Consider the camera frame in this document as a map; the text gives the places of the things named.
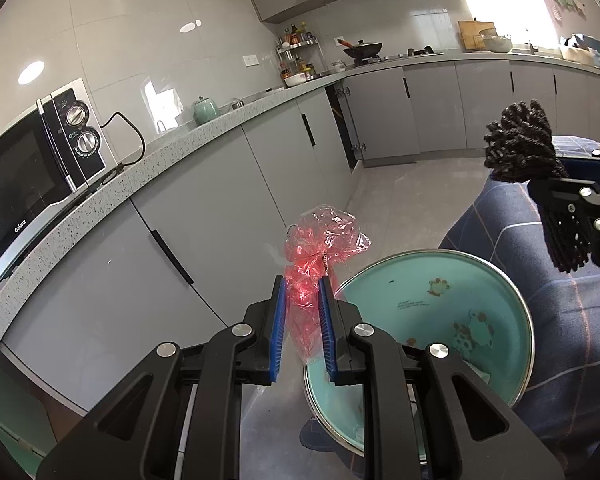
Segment hanging cloths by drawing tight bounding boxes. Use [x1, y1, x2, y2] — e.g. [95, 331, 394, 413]
[547, 0, 588, 23]

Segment gas stove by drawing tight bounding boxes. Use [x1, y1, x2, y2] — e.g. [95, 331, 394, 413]
[350, 47, 446, 66]

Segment wooden cutting board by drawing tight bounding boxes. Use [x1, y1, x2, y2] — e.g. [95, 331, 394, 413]
[457, 20, 496, 51]

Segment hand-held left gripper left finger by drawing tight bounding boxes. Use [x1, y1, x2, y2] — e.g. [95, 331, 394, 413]
[37, 275, 287, 480]

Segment pink plastic bag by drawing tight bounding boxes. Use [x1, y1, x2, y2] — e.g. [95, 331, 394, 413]
[284, 204, 372, 365]

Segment teal ceramic jar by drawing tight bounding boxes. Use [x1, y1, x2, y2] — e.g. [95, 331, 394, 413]
[192, 96, 220, 126]

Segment steel spice rack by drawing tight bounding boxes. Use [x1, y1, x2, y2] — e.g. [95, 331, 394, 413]
[275, 22, 323, 83]

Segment blue plaid tablecloth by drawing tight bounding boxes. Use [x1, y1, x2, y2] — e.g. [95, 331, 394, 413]
[437, 135, 600, 480]

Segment teal cartoon plate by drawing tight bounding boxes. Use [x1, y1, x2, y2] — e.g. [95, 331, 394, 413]
[302, 251, 535, 461]

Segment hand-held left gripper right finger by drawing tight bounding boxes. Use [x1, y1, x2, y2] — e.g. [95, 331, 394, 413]
[317, 277, 566, 480]

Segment black power cable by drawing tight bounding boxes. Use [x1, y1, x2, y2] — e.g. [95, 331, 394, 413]
[98, 111, 147, 186]

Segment dish rack with dishes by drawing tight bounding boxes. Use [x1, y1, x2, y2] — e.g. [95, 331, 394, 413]
[560, 32, 600, 68]

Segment black wok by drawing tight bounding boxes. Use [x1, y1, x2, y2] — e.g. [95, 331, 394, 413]
[341, 39, 384, 60]

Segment grey lower kitchen cabinets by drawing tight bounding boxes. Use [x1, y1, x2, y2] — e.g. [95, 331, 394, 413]
[0, 57, 600, 411]

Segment black microwave oven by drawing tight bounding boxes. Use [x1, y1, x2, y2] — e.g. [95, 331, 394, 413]
[0, 78, 107, 306]

